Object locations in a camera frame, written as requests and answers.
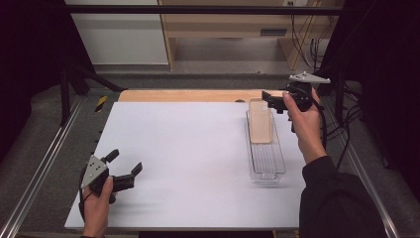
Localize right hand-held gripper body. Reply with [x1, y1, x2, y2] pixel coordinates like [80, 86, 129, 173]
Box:
[284, 70, 332, 134]

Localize wooden desk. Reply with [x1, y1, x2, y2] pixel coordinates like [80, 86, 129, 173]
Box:
[157, 0, 332, 71]

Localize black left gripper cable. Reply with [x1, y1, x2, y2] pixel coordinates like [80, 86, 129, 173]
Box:
[77, 168, 92, 223]

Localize black curtain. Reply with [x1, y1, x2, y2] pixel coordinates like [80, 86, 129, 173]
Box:
[0, 0, 97, 164]
[320, 0, 420, 193]

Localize hanging black cables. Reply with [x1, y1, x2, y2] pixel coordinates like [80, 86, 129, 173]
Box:
[289, 14, 332, 71]

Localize black horizontal frame bar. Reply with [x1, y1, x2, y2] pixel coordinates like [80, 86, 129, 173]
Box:
[64, 4, 345, 16]

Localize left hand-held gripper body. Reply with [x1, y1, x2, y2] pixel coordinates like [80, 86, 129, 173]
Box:
[79, 155, 137, 204]

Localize black floor cables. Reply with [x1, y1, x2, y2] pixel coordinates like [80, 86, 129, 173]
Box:
[325, 82, 365, 171]

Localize person's right hand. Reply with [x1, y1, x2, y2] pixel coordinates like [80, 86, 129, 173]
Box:
[281, 87, 328, 166]

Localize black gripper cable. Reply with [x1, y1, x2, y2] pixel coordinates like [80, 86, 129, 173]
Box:
[309, 94, 329, 151]
[77, 168, 92, 223]

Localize beige phone case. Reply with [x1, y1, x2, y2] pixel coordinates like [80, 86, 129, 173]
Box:
[248, 97, 274, 145]

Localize yellow black tape strip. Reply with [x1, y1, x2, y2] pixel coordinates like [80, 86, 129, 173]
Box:
[94, 95, 109, 114]

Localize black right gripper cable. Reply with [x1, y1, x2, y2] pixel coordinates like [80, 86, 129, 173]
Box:
[309, 94, 329, 151]

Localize aluminium rail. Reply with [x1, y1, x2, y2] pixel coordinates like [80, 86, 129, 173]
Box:
[0, 98, 84, 238]
[320, 98, 401, 238]

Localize clear plastic tray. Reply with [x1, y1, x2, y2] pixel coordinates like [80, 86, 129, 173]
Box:
[245, 109, 287, 184]

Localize person's left hand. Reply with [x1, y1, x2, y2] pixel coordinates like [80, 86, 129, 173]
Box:
[81, 176, 115, 231]

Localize white cabinet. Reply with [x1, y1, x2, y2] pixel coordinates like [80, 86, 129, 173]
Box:
[64, 0, 169, 65]

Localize white work mat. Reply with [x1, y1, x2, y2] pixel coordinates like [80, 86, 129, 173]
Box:
[63, 101, 309, 231]

